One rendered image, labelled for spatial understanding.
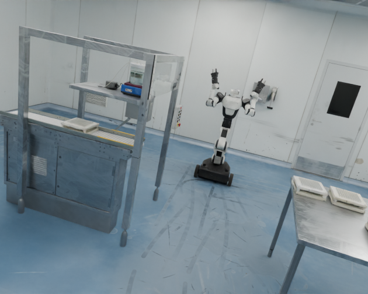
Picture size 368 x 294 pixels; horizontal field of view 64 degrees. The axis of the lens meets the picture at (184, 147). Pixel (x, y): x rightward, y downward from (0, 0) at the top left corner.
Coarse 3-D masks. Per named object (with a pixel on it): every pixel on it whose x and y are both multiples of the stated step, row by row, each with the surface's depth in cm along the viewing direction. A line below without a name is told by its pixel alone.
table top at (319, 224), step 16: (304, 208) 224; (320, 208) 229; (336, 208) 235; (304, 224) 201; (320, 224) 205; (336, 224) 210; (352, 224) 215; (304, 240) 182; (320, 240) 185; (336, 240) 189; (352, 240) 193; (352, 256) 176
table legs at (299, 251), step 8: (288, 200) 284; (280, 216) 292; (280, 224) 293; (272, 240) 300; (272, 248) 302; (296, 248) 189; (304, 248) 185; (296, 256) 188; (296, 264) 189; (288, 272) 193; (288, 280) 194; (288, 288) 195
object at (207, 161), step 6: (204, 162) 480; (210, 162) 485; (204, 168) 449; (210, 168) 455; (216, 168) 466; (222, 168) 471; (228, 168) 476; (198, 174) 452; (204, 174) 450; (210, 174) 448; (216, 174) 446; (222, 174) 444; (228, 174) 444; (216, 180) 449; (222, 180) 447; (228, 180) 449
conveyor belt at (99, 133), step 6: (0, 114) 276; (30, 114) 291; (36, 114) 294; (42, 120) 281; (48, 120) 285; (54, 120) 288; (60, 120) 291; (96, 132) 278; (102, 132) 281; (90, 138) 262; (108, 138) 269; (114, 138) 272; (120, 138) 276; (126, 138) 279; (132, 144) 267
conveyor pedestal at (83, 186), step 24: (48, 144) 277; (48, 168) 285; (72, 168) 279; (96, 168) 273; (120, 168) 271; (48, 192) 293; (72, 192) 286; (96, 192) 280; (120, 192) 289; (72, 216) 295; (96, 216) 289
